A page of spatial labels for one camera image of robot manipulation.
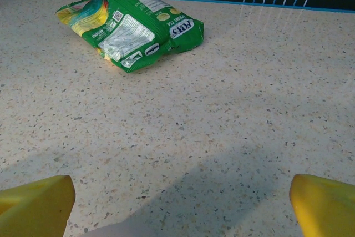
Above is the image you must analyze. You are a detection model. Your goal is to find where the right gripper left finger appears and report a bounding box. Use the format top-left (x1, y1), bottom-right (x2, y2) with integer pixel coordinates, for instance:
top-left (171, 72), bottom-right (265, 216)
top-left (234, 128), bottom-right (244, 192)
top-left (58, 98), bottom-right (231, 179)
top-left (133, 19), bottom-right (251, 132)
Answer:
top-left (0, 175), bottom-right (77, 237)

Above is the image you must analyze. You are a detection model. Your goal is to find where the green snack bag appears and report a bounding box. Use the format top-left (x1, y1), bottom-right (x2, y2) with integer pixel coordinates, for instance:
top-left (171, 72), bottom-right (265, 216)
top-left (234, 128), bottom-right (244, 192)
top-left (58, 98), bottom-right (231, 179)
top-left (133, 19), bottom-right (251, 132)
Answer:
top-left (54, 0), bottom-right (205, 74)

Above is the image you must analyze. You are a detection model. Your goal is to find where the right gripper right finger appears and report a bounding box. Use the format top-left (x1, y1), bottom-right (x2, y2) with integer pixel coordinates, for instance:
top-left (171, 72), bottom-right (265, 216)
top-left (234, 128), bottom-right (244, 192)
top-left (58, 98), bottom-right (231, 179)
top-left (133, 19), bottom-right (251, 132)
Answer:
top-left (289, 173), bottom-right (355, 237)

